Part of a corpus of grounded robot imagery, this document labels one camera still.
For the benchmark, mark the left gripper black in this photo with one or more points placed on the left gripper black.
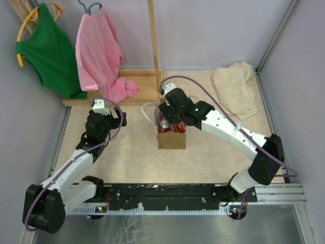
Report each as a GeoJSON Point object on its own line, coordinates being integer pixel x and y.
{"type": "Point", "coordinates": [116, 121]}

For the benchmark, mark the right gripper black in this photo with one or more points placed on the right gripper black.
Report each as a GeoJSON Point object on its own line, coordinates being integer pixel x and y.
{"type": "Point", "coordinates": [165, 109]}

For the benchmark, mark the red soda can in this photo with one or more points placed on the red soda can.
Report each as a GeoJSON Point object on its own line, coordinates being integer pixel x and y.
{"type": "Point", "coordinates": [180, 127]}
{"type": "Point", "coordinates": [163, 126]}

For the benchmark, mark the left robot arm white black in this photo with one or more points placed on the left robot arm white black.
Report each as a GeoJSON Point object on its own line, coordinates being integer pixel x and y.
{"type": "Point", "coordinates": [46, 205]}

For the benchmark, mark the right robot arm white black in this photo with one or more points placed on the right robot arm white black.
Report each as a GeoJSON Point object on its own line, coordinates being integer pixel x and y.
{"type": "Point", "coordinates": [266, 153]}

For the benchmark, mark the canvas burlap tote bag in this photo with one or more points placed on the canvas burlap tote bag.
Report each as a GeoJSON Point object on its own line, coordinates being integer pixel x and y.
{"type": "Point", "coordinates": [168, 140]}

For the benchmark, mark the pink t-shirt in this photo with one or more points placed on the pink t-shirt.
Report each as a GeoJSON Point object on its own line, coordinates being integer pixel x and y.
{"type": "Point", "coordinates": [99, 57]}

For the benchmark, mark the beige crumpled cloth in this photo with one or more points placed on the beige crumpled cloth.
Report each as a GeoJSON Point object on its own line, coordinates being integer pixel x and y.
{"type": "Point", "coordinates": [233, 90]}

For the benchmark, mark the green tank top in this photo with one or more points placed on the green tank top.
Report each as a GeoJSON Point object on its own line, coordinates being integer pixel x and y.
{"type": "Point", "coordinates": [51, 54]}

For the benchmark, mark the grey clothes hanger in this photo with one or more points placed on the grey clothes hanger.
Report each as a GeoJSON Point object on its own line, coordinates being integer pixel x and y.
{"type": "Point", "coordinates": [87, 10]}

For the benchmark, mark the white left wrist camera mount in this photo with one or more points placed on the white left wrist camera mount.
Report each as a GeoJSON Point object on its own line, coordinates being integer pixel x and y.
{"type": "Point", "coordinates": [99, 106]}

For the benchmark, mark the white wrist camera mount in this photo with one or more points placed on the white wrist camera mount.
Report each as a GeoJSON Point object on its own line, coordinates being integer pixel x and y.
{"type": "Point", "coordinates": [165, 89]}
{"type": "Point", "coordinates": [99, 106]}

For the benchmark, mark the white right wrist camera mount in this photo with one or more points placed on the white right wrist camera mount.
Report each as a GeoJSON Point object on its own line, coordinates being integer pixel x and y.
{"type": "Point", "coordinates": [165, 89]}

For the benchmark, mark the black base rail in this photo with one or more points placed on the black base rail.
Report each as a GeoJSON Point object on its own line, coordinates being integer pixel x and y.
{"type": "Point", "coordinates": [165, 199]}

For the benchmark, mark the aluminium frame rail right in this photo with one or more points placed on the aluminium frame rail right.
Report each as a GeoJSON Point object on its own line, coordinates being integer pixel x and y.
{"type": "Point", "coordinates": [291, 73]}

